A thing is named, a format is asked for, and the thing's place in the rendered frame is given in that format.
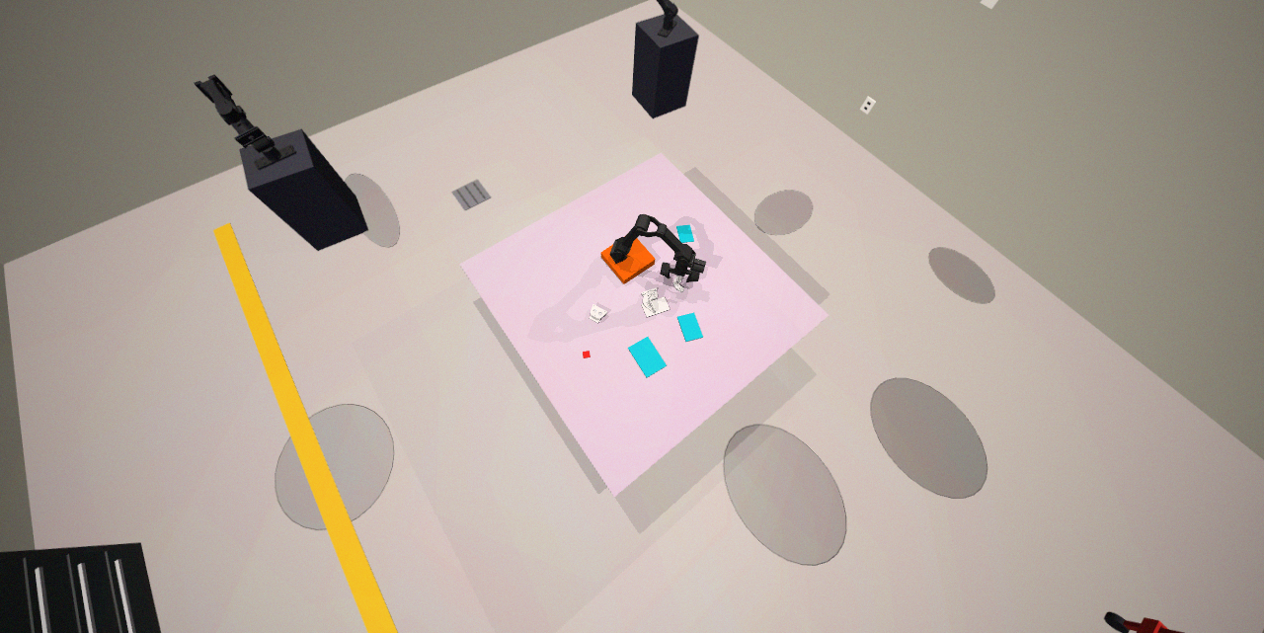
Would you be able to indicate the cyan flat bar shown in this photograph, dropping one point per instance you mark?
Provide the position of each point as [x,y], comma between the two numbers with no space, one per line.
[647,357]
[689,327]

